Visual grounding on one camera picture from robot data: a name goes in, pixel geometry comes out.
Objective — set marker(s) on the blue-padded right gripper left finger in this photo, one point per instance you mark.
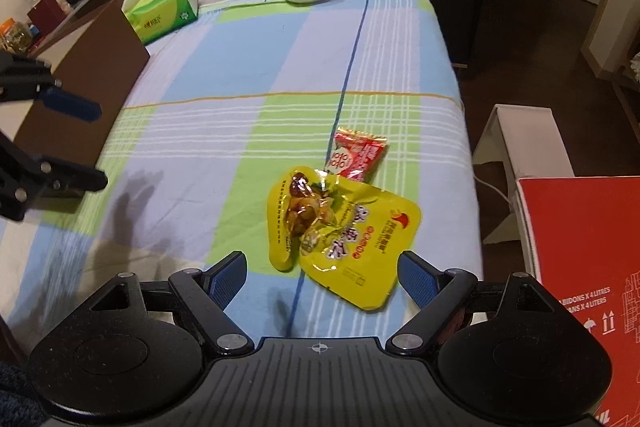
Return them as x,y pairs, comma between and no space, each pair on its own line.
202,297

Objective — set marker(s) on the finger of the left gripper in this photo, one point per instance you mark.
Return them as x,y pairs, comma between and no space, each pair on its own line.
62,178
71,105

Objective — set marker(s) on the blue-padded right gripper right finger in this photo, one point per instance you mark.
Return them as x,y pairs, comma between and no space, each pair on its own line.
441,298

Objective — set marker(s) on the large yellow snack packet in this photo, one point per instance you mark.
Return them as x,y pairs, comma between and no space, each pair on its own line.
345,235

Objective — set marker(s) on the red printed candy wrapper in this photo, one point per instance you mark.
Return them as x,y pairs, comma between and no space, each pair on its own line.
355,154

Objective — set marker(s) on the orange-lid glass jar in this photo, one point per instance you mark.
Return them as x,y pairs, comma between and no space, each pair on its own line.
16,36

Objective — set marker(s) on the brown white storage box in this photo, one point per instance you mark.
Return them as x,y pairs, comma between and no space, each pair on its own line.
100,57

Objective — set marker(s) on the dark red box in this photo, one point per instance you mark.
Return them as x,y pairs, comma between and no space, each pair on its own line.
46,15

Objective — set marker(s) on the green tissue pack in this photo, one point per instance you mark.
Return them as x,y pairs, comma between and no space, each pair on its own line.
152,19

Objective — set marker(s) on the red cardboard box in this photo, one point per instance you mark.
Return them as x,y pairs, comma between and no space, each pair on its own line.
583,246

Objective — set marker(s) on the white stool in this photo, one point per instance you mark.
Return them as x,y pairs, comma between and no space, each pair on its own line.
528,143

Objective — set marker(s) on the plaid checkered tablecloth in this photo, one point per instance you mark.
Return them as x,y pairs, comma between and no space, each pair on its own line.
226,106

